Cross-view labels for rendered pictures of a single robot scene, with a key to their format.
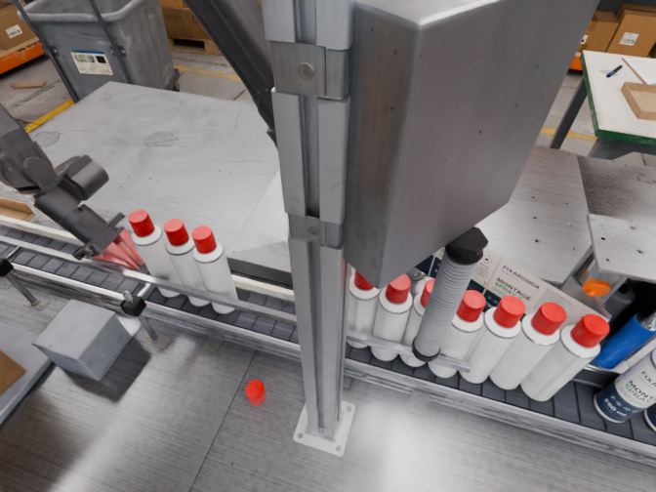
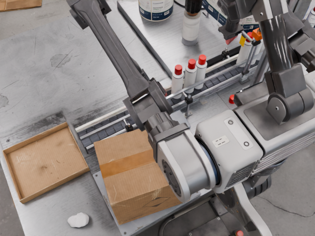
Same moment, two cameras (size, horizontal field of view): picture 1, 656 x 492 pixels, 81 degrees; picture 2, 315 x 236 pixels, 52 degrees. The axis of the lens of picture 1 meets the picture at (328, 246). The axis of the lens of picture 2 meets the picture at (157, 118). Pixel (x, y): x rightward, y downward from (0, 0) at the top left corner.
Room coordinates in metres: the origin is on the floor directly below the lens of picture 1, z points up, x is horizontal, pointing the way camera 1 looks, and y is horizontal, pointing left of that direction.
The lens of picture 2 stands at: (-0.08, 1.04, 2.14)
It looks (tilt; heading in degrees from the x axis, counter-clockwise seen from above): 58 degrees down; 313
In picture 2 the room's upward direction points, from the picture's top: straight up
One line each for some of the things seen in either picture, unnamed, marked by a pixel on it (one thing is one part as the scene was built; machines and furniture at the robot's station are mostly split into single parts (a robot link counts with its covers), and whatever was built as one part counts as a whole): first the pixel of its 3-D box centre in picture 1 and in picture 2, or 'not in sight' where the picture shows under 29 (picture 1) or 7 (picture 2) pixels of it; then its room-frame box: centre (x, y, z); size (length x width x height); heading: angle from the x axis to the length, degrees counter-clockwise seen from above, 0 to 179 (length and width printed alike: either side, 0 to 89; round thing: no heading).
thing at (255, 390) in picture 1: (256, 391); (232, 99); (0.27, 0.13, 0.85); 0.03 x 0.03 x 0.03
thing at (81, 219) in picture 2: not in sight; (78, 219); (0.37, 1.02, 0.85); 0.08 x 0.07 x 0.04; 18
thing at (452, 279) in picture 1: (442, 305); not in sight; (0.23, -0.12, 1.18); 0.04 x 0.04 x 0.21
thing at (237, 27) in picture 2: not in sight; (231, 25); (0.44, 0.00, 1.13); 0.10 x 0.07 x 0.07; 73
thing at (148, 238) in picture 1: (157, 255); (177, 82); (0.48, 0.32, 0.98); 0.05 x 0.05 x 0.20
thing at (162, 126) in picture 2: not in sight; (164, 133); (0.17, 0.75, 1.45); 0.09 x 0.08 x 0.12; 70
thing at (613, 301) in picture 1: (598, 307); not in sight; (0.34, -0.43, 1.01); 0.14 x 0.13 x 0.26; 73
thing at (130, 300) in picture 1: (147, 308); (185, 101); (0.40, 0.34, 0.91); 0.07 x 0.03 x 0.16; 163
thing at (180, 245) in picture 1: (189, 264); (190, 76); (0.45, 0.25, 0.98); 0.05 x 0.05 x 0.20
